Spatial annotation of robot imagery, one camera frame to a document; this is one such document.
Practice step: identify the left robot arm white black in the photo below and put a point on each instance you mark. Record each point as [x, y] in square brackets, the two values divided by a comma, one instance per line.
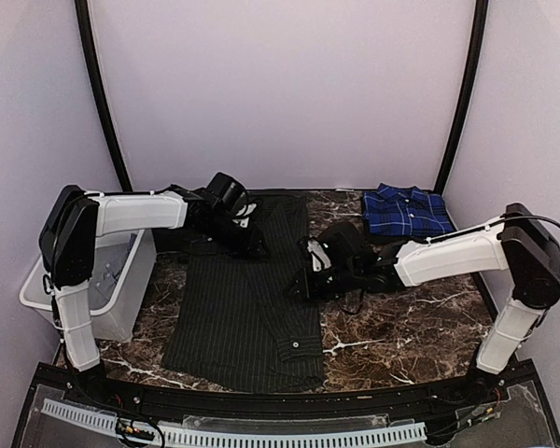
[68, 241]

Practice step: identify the blue plaid folded shirt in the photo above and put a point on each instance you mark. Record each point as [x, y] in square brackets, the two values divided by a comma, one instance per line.
[409, 212]

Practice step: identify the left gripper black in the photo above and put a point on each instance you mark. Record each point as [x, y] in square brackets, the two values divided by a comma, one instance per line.
[249, 248]

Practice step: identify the white plastic bin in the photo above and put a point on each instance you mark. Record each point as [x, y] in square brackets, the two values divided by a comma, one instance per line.
[115, 322]

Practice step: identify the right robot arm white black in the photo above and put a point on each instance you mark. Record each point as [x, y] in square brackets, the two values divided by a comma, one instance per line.
[516, 242]

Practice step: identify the left black frame post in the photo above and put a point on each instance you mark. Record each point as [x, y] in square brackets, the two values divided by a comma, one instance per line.
[93, 68]

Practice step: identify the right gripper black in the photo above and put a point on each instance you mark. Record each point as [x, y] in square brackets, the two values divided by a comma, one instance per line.
[308, 290]

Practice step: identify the black pinstriped long sleeve shirt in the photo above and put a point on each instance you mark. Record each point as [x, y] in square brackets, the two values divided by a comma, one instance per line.
[236, 327]

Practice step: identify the white slotted cable duct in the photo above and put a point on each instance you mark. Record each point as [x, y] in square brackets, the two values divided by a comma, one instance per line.
[200, 431]

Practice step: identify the black frame post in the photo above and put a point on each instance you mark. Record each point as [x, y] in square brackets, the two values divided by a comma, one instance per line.
[93, 68]
[464, 96]

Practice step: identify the grey button shirt in bin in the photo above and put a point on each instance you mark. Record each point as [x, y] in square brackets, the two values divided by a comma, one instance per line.
[108, 266]

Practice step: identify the right black frame post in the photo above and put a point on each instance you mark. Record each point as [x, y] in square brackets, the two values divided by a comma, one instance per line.
[464, 96]

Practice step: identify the black front rail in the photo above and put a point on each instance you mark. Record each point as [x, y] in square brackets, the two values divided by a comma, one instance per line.
[166, 403]

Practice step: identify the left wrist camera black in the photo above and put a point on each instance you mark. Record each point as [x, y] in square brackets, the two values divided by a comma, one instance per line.
[227, 195]

